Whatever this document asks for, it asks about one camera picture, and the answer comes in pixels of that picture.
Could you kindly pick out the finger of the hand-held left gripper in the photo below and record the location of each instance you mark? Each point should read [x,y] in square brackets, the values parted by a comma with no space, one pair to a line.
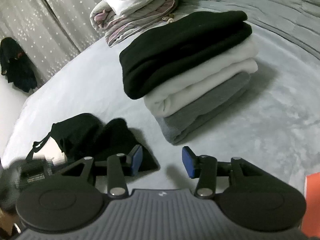
[30,152]

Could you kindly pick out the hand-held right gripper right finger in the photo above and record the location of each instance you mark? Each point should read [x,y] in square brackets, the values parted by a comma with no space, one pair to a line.
[188,161]

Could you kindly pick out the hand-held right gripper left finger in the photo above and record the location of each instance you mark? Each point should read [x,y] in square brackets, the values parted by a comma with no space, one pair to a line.
[137,160]

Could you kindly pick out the cream and black printed sweatshirt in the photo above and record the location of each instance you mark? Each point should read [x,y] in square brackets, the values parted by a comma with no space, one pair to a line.
[82,132]

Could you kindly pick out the black hanging clothes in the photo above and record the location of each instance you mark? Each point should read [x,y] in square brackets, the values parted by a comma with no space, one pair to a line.
[17,67]

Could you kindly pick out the grey folded garment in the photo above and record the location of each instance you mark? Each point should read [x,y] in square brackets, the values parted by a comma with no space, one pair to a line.
[200,115]

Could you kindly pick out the grey bed sheet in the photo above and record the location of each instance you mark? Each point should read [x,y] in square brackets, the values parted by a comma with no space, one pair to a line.
[250,155]

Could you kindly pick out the white folded garment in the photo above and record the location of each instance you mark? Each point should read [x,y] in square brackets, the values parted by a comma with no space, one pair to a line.
[200,90]

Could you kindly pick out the black folded garment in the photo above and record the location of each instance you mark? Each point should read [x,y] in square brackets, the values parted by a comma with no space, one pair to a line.
[180,55]

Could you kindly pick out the orange object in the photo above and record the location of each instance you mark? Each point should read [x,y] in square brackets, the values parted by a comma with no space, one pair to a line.
[312,205]

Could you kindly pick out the pink and grey folded quilt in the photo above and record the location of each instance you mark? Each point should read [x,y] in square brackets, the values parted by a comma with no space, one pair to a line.
[140,17]

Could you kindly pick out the grey quilted blanket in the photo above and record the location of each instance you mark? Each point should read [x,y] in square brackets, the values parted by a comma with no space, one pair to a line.
[262,2]

